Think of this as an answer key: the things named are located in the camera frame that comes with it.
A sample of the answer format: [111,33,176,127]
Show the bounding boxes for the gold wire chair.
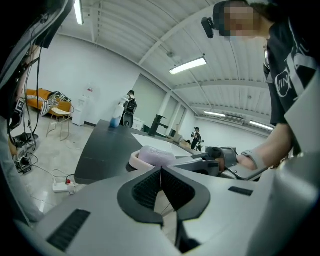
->
[45,99,76,142]

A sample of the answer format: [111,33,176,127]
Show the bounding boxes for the purple soap bar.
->
[138,145,176,168]

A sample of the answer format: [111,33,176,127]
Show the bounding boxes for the pale shorts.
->
[283,74,320,161]

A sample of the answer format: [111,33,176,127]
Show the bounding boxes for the white water dispenser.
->
[71,82,101,127]

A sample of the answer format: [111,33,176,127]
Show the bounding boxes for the ceiling tube light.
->
[73,0,85,26]
[249,120,275,132]
[203,110,227,118]
[169,56,208,75]

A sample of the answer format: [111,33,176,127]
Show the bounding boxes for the pump soap dispenser bottle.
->
[109,98,130,129]

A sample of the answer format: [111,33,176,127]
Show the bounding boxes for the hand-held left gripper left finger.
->
[14,165,180,256]

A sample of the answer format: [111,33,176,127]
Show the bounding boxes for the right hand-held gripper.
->
[171,146,271,182]

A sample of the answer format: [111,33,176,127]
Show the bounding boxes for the white air conditioner unit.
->
[224,116,245,126]

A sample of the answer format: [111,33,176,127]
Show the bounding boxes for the black head camera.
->
[201,16,216,39]

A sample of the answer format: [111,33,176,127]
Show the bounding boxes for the person's right forearm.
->
[251,121,294,169]

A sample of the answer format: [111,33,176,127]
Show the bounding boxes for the pink soap dish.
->
[128,148,161,173]

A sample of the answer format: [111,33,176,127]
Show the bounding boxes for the black printed t-shirt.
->
[262,17,320,127]

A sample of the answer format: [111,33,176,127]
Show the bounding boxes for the white drawer cabinet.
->
[131,117,145,131]

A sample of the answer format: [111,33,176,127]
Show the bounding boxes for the white power strip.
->
[52,181,70,194]

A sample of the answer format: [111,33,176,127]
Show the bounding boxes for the white sink basin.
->
[131,132,193,160]

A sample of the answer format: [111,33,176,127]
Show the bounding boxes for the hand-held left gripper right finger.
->
[161,152,320,256]

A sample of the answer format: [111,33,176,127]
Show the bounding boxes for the person's face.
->
[213,0,273,41]

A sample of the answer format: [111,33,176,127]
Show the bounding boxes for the black round stand base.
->
[13,132,40,152]

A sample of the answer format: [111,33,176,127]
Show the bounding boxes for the red-capped bottle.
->
[64,178,76,196]

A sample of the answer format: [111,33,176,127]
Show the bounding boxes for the orange sofa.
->
[24,88,73,118]

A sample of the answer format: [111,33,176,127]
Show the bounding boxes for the dark wooden vanity cabinet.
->
[74,119,198,186]

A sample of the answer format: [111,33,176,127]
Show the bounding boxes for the person's right hand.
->
[236,154,254,169]

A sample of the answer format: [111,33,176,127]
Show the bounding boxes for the black and white striped cloth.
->
[40,91,73,117]

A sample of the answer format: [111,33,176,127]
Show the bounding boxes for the black faucet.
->
[148,114,170,138]

